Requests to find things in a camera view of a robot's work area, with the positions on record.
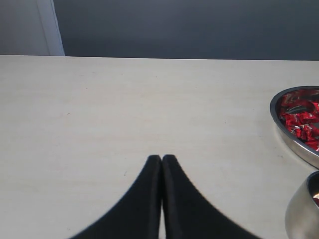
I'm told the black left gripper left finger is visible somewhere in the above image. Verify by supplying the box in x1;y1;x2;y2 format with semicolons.
73;155;162;239

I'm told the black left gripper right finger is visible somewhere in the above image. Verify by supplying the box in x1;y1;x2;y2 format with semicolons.
162;154;257;239

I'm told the stainless steel cup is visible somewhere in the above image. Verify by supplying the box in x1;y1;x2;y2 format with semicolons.
285;171;319;239

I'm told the round stainless steel plate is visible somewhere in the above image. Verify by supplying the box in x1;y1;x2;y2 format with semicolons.
270;86;319;168

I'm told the red wrapped candy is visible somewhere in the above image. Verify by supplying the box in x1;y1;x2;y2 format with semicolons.
290;124;319;142
280;112;319;129

